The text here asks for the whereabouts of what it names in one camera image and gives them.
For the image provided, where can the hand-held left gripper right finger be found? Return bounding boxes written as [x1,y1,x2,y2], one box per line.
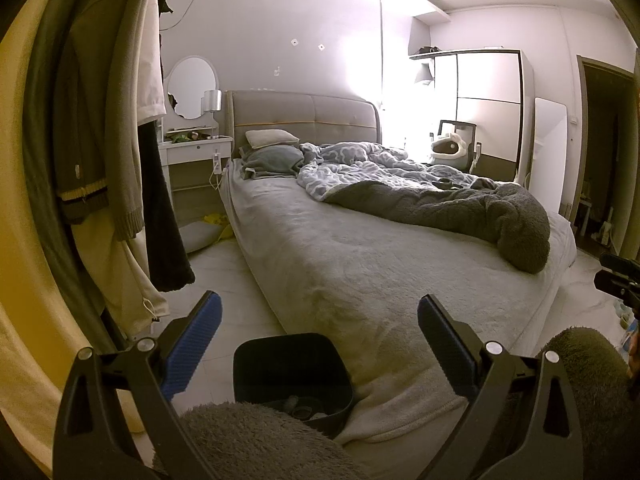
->
[417,294,586,480]

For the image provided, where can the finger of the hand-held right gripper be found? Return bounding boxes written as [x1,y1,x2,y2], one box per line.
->
[599,252,640,283]
[594,271,640,311]

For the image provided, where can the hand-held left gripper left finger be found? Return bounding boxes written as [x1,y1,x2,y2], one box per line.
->
[52,291,223,480]

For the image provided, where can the black trash bin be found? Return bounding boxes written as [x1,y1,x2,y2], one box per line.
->
[232,332,356,436]

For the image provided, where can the person's right forearm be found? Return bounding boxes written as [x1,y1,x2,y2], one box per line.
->
[540,327,640,480]

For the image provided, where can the white side table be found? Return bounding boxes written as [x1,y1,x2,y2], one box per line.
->
[572,197,594,236]

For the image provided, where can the beige pants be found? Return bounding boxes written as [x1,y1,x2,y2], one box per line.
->
[70,210,171,341]

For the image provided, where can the grey upholstered bed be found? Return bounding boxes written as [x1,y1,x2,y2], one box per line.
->
[220,90,578,446]

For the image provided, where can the grey floor cushion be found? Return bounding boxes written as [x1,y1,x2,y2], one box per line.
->
[179,221,224,254]

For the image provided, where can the person's grey fluffy robe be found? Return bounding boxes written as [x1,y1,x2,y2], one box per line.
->
[152,400,371,480]

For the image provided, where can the long black garment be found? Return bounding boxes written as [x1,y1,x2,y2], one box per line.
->
[137,120,196,293]

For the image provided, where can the white standing panel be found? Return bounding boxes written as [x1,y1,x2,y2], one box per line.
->
[517,97,569,216]

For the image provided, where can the dark grey fluffy blanket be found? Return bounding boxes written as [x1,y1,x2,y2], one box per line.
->
[325,180,552,275]

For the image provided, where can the white dressing table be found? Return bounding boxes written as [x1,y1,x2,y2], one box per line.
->
[159,110,235,221]

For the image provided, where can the grey patterned duvet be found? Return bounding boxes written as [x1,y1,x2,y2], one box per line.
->
[299,141,501,203]

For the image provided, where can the white cat bed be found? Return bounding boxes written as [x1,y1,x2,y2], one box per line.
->
[430,131,470,164]

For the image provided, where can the grey green pillow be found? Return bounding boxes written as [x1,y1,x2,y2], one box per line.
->
[240,145,306,180]

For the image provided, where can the black chair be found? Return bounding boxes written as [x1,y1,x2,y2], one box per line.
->
[437,120,484,169]

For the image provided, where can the white wardrobe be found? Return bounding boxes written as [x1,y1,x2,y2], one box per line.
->
[410,49,535,182]

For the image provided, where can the white pillow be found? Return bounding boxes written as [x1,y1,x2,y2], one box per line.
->
[245,129,300,150]

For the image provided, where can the round mirror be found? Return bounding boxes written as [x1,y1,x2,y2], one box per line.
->
[166,56,220,121]

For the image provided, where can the olive green jacket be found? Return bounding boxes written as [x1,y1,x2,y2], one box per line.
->
[22,0,161,241]

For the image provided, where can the white t-shirt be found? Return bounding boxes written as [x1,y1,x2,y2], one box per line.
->
[135,0,168,122]

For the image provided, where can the brown door frame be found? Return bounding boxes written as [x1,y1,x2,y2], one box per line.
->
[575,55,640,256]

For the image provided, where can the wall cable duct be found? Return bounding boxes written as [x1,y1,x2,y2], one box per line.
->
[379,0,387,111]

